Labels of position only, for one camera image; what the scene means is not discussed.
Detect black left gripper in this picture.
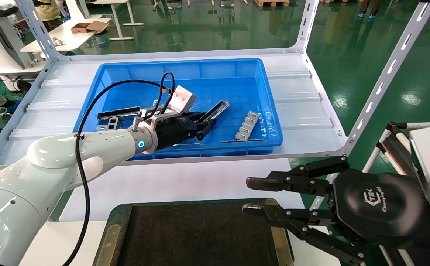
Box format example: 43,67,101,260
155,110,217,151

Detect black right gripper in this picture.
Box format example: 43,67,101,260
242,155,430,265

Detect slotted metal channel part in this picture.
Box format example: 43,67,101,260
200,100,230,124

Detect long dark channel part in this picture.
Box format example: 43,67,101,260
97,106,142,121

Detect black container tray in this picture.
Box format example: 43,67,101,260
93,199,295,266

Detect blue plastic bin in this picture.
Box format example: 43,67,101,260
66,58,284,161

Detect thin dark metal strip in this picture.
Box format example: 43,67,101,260
221,138,267,143

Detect white slotted metal shelf rack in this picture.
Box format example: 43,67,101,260
0,0,430,211

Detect wooden pallet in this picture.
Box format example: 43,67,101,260
254,0,290,8

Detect white table with metal legs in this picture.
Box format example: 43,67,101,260
89,0,145,41

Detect flat open cardboard box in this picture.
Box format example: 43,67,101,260
71,21,109,34

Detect white table with box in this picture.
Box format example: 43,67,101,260
20,18,111,53

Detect person in yellow coat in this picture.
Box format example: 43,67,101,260
34,0,61,22

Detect person with blue shoe covers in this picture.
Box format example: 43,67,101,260
358,0,378,20

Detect white machine column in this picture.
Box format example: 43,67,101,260
0,0,47,93

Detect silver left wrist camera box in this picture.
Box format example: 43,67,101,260
137,85,197,130

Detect silver slotted bracket part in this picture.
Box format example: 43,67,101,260
235,111,261,141

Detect pipe-frame cart with black shelves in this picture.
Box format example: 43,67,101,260
361,121,430,266

